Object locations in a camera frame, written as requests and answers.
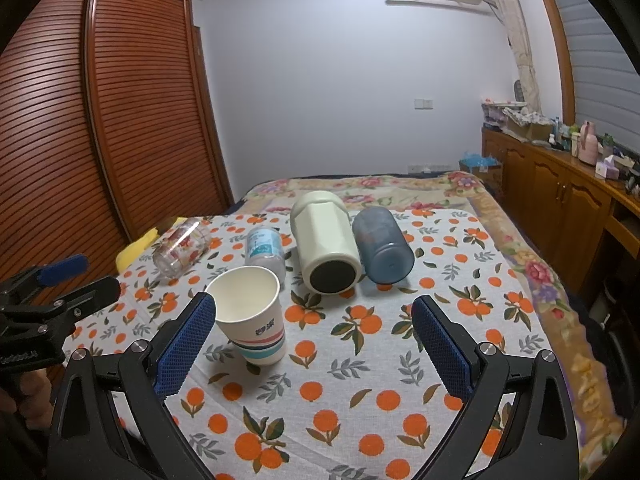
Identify long wooden cabinet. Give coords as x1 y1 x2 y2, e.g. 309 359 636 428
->
481 127 640 311

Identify flower print glass cup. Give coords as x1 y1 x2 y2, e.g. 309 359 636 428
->
152 217 212 279

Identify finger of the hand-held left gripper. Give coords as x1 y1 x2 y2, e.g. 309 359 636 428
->
15 276 122 333
0 254 91 307

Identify translucent blue plastic cup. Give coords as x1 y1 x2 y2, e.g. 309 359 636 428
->
351 207 416 281

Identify orange fruit print tablecloth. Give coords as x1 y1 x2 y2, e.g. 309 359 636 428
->
65 207 556 480

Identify wooden slatted wardrobe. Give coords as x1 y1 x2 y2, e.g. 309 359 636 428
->
0 0 235 311

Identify patterned open box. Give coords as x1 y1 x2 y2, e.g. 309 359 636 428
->
502 107 552 142

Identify cream insulated tumbler cup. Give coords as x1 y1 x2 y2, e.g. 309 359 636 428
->
290 191 363 295

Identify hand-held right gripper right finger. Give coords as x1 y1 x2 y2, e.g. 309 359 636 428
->
411 294 593 480

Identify person's left hand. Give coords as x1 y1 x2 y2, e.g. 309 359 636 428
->
0 366 54 413

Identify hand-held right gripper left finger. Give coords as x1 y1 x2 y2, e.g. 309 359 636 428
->
47 291 217 480

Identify floral blanket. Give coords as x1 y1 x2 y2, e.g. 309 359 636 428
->
240 170 632 456

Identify blue plastic bag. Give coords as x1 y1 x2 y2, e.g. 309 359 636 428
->
459 150 501 169

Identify pink thermos bottle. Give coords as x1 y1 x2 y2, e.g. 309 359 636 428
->
579 121 599 165

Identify yellow cloth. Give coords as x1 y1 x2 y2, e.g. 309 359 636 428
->
116 227 160 271

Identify cardboard box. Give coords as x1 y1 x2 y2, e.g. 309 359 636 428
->
470 162 504 192

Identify wooden window frame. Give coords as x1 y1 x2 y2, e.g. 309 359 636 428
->
525 0 576 126

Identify small clear plastic bottle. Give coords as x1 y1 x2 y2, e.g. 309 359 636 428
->
244 226 287 282

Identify striped white paper cup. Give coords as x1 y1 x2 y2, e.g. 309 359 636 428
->
205 266 287 366

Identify tissue box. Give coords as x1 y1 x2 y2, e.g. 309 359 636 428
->
595 156 622 180

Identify beige patterned curtain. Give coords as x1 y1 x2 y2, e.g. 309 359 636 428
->
480 0 544 113

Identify grey window blinds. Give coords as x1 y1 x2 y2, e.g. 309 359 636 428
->
542 0 640 157

